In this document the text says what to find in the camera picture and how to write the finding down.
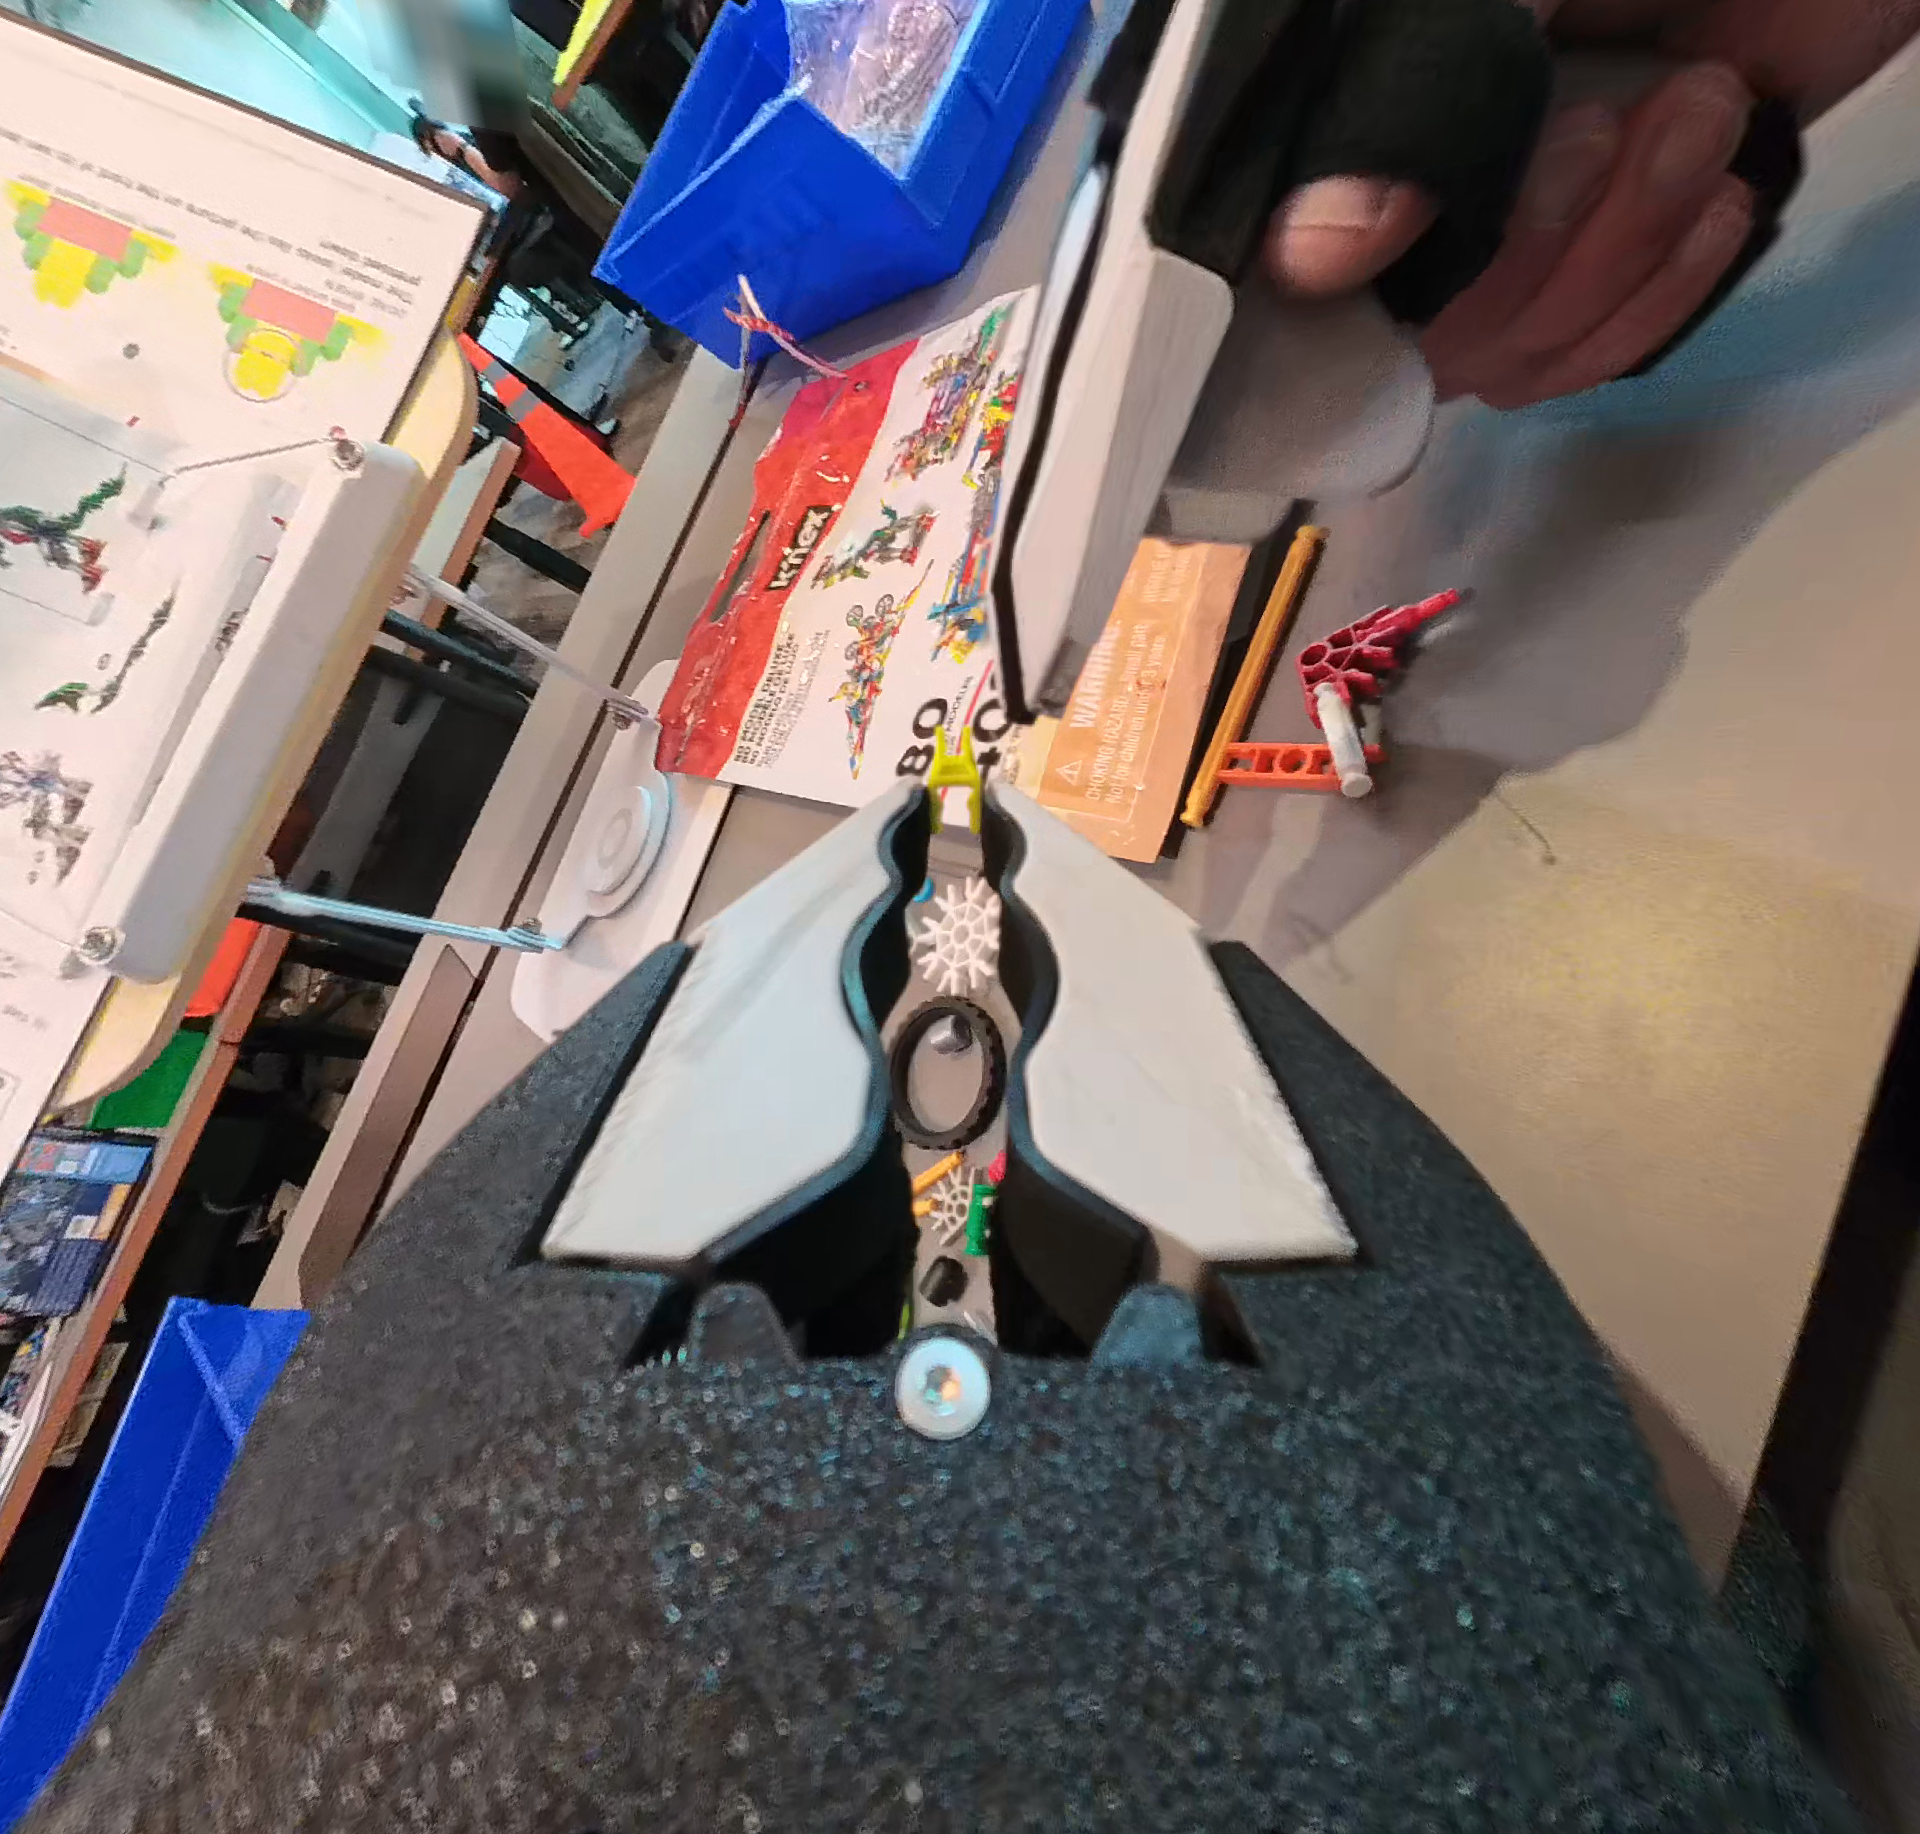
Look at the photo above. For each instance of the red multi-hole connector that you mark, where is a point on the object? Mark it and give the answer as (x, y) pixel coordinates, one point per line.
(1343, 657)

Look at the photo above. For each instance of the small black cap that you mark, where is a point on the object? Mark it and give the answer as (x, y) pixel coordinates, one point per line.
(946, 1281)

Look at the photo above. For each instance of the short orange rod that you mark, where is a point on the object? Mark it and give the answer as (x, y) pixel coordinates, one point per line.
(938, 1173)

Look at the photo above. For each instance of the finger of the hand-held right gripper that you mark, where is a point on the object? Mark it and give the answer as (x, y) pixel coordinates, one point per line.
(1124, 409)

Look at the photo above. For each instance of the white rod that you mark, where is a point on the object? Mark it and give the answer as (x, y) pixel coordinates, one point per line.
(1348, 755)

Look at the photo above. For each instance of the person's right hand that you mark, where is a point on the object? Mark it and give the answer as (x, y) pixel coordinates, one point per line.
(1620, 200)

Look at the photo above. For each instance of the clear plastic bag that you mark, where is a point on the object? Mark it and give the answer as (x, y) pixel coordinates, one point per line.
(886, 66)

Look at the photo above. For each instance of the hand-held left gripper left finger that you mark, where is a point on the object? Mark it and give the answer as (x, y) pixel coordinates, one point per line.
(720, 1115)

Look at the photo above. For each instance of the short dark green rod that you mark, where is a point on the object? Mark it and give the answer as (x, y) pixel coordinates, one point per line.
(984, 1219)

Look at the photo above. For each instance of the blue plastic storage bin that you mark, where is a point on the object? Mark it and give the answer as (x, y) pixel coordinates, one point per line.
(780, 215)
(135, 1490)

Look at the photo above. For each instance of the small white snowflake connector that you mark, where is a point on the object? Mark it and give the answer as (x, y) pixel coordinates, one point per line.
(949, 1206)

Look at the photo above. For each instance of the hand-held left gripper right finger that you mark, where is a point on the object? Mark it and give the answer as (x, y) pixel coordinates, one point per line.
(1171, 1115)

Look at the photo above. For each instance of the white document stand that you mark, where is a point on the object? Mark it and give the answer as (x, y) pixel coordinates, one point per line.
(332, 589)

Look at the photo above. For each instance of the red white twist tie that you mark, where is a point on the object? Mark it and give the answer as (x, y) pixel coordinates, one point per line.
(774, 341)

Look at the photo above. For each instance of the red background object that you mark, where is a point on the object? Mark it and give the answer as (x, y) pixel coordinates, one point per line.
(570, 453)

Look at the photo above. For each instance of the printed instruction sheet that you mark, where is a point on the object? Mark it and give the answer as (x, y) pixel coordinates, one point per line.
(179, 183)

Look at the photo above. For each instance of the long orange rod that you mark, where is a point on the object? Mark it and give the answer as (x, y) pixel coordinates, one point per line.
(1254, 666)

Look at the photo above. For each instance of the picture sheet in clear sleeve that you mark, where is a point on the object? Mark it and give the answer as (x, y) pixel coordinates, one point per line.
(91, 589)

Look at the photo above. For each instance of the blue printed box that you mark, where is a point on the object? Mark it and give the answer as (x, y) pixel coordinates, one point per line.
(75, 1219)

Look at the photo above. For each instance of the red white toy packaging bag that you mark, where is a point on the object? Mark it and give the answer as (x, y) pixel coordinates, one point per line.
(780, 589)

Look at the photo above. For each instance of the black rubber tire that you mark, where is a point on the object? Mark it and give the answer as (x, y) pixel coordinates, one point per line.
(949, 1125)

